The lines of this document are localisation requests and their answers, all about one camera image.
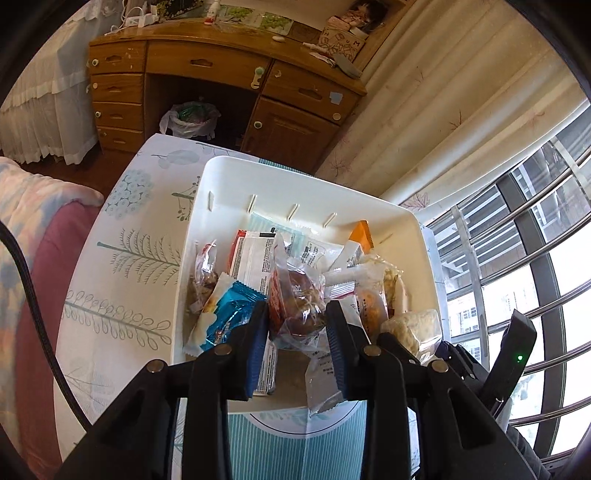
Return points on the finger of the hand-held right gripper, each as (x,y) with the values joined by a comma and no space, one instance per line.
(457,357)

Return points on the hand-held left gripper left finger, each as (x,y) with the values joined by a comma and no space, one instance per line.
(256,355)

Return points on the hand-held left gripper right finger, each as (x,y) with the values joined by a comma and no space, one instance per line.
(339,360)

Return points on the blue crinkled packet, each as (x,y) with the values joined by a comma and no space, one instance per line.
(231,309)

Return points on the orange pastry clear packet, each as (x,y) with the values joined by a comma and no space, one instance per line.
(371,304)

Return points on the round nut cake clear wrap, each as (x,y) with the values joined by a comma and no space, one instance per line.
(298,300)

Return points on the red white snack packet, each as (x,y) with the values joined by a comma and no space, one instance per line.
(339,290)

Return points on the blue red biscuit packet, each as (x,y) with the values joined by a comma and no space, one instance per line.
(251,263)

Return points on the nut bar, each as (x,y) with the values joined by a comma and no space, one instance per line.
(205,272)

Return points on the clear white packet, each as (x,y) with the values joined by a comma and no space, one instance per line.
(318,254)

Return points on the orange white protein bar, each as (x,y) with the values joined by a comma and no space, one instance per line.
(358,240)

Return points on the clear packet teal label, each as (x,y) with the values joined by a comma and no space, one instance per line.
(272,230)

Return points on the white plastic bin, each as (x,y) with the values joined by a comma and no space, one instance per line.
(286,194)

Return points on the person's right forearm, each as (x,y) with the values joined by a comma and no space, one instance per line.
(526,457)

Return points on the teal striped placemat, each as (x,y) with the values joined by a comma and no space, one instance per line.
(277,443)

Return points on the metal window grille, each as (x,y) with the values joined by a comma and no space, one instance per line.
(531,254)

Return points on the tree print tablecloth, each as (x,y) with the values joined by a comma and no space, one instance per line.
(134,258)

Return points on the cream leaf print curtain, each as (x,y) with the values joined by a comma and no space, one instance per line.
(438,115)

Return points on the trash bin white bag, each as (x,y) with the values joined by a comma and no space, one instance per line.
(189,121)

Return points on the wooden desk with drawers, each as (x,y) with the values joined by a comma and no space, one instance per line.
(194,60)

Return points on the printed cardboard box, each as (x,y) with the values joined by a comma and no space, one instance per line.
(341,41)

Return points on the white lace cloth cover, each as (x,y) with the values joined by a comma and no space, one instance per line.
(46,92)

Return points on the green printed cards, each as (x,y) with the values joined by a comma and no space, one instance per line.
(258,16)

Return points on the small white bottle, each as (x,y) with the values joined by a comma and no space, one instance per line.
(213,11)

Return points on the doll figure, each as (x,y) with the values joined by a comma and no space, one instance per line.
(364,11)

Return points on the white power strip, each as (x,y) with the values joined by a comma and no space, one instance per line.
(138,18)

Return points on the dark floral pouch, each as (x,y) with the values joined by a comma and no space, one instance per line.
(178,5)

